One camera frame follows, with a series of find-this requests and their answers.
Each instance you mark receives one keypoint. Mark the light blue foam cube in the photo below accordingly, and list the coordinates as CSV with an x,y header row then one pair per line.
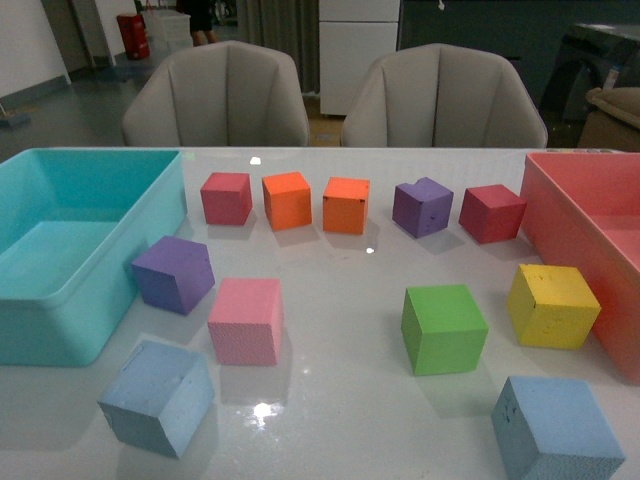
x,y
158,398
554,428

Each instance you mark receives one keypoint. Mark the right orange foam cube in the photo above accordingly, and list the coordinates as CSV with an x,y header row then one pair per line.
x,y
345,205

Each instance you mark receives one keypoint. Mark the orange foam cube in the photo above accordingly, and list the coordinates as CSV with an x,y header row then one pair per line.
x,y
345,205
287,200

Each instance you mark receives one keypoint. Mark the left orange foam cube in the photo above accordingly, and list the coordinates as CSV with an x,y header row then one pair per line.
x,y
287,200

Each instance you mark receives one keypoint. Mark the pink-red foam cube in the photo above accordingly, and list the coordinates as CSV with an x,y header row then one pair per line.
x,y
226,198

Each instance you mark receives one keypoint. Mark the notched purple foam cube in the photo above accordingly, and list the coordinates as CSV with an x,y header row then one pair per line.
x,y
422,208

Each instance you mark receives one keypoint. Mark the pink foam cube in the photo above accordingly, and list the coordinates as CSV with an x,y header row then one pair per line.
x,y
246,322

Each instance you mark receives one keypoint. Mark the green foam cube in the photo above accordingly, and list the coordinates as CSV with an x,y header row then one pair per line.
x,y
443,329

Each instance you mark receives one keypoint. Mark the dark red foam cube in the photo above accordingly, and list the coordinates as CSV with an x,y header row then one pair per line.
x,y
491,213

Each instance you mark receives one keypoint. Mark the left grey armchair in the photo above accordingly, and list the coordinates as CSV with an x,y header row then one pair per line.
x,y
230,93

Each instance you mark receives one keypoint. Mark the grey armchair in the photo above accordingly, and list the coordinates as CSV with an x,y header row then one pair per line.
x,y
443,96
230,93

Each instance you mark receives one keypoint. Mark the right grey armchair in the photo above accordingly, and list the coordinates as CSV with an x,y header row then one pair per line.
x,y
443,96

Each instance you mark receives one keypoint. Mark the white cabinet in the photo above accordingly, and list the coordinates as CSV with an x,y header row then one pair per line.
x,y
352,35

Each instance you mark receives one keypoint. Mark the grey curtain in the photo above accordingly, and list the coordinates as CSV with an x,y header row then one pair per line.
x,y
290,26

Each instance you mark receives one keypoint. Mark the yellow foam cube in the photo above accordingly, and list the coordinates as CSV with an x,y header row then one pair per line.
x,y
551,306

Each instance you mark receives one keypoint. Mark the teal plastic bin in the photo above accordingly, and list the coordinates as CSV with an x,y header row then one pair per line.
x,y
72,221

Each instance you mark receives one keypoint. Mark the person in black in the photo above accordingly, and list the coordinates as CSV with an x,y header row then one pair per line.
x,y
201,27

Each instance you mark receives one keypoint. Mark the white plastic crate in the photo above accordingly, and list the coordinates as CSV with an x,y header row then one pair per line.
x,y
168,31

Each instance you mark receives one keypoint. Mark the pink plastic bin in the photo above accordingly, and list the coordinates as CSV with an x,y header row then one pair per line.
x,y
583,211

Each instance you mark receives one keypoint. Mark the red fire extinguisher box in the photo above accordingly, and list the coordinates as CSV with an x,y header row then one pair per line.
x,y
132,30

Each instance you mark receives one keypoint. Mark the dark grey counter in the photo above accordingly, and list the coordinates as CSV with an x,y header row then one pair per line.
x,y
526,30

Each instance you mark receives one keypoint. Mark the beige sofa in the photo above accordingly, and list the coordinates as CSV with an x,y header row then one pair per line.
x,y
614,121

